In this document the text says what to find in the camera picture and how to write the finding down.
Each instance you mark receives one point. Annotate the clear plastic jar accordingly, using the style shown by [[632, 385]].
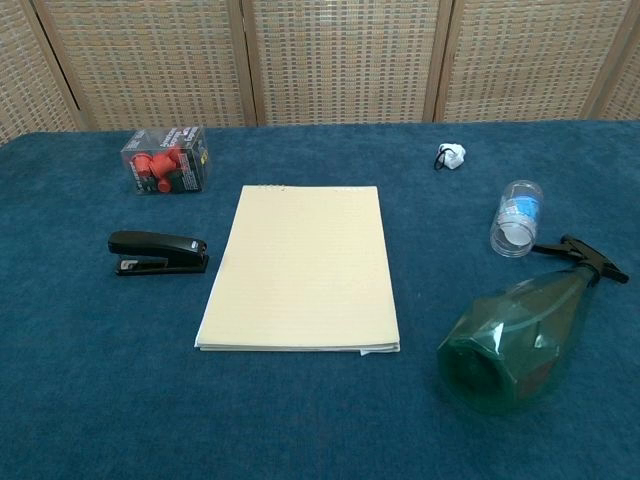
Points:
[[517, 220]]

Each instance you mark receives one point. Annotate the yellow legal paper pad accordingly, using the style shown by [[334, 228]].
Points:
[[300, 270]]

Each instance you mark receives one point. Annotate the blue table cloth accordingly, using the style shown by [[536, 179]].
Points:
[[320, 400]]

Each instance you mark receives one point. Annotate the clear box of red parts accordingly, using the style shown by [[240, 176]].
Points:
[[167, 160]]

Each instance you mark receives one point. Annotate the black stapler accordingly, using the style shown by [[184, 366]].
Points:
[[150, 245]]

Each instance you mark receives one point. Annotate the green spray bottle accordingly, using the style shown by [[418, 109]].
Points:
[[510, 345]]

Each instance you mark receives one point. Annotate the woven folding screen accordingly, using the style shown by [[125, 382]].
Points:
[[320, 60]]

